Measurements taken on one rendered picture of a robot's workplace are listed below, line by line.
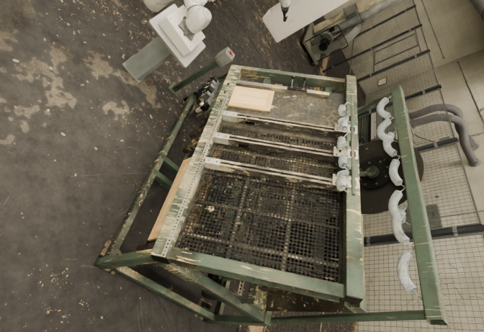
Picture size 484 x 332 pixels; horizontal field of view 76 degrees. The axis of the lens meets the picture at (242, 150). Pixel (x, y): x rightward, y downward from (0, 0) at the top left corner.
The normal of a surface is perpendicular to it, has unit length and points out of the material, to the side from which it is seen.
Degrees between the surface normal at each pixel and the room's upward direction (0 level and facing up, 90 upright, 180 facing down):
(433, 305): 90
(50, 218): 0
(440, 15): 90
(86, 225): 0
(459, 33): 90
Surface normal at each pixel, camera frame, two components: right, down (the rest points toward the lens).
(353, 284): 0.00, -0.66
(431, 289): -0.61, -0.62
